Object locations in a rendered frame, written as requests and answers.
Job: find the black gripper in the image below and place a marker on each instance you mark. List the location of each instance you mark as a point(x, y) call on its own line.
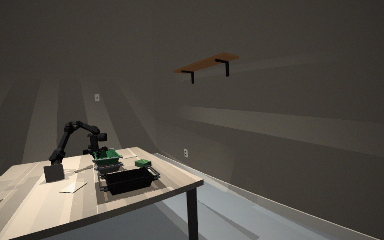
point(95, 148)

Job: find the green rectangular block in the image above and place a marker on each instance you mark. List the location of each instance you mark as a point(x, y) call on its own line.
point(143, 163)

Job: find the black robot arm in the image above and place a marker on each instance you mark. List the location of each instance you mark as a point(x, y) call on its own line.
point(59, 154)

